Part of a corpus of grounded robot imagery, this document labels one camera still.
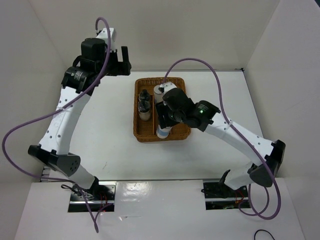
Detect silver-lid blue-label shaker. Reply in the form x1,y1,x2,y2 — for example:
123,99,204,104
156,125,172,139

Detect white-lid blue-label shaker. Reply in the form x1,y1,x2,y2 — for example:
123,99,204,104
153,84,164,104

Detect black-lid seasoning jar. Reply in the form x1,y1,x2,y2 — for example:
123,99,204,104
137,100,151,121

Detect small black-lid spice jar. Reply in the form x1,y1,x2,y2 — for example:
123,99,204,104
138,89,151,102

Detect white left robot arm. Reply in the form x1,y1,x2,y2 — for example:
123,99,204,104
28,28,131,200

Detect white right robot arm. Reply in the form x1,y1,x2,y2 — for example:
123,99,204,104
154,82,286,197

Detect orange wicker divided basket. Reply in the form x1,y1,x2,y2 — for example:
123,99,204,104
133,77,191,143

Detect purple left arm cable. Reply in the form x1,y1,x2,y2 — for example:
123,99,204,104
1,16,111,234

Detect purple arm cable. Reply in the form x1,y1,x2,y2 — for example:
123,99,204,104
1,16,111,234
163,58,282,220

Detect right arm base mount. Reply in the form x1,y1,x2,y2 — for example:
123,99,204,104
201,180,251,210

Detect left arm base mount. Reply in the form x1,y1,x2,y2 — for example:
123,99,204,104
61,181,117,213

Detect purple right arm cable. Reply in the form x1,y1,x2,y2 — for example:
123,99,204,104
163,58,282,220

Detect black cable on floor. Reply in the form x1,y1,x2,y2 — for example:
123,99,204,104
254,229,276,240

